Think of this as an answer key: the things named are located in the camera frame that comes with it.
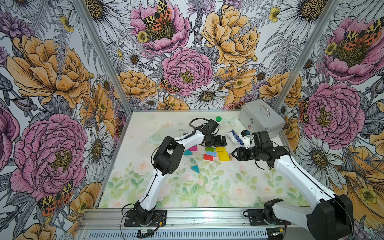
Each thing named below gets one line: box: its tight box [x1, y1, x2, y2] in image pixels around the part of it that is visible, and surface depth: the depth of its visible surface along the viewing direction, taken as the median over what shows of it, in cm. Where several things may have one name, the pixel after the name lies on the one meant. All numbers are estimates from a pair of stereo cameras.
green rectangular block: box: [205, 147, 216, 152], surface depth 101 cm
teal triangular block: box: [190, 165, 200, 174], surface depth 91 cm
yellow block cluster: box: [217, 151, 229, 158], surface depth 99 cm
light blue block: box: [206, 151, 217, 157], surface depth 99 cm
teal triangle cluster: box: [183, 149, 193, 156], surface depth 98 cm
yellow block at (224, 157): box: [218, 153, 231, 162], surface depth 98 cm
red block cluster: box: [203, 154, 215, 161], surface depth 98 cm
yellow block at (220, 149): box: [215, 146, 226, 152], surface depth 101 cm
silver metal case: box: [238, 98, 286, 139], surface depth 100 cm
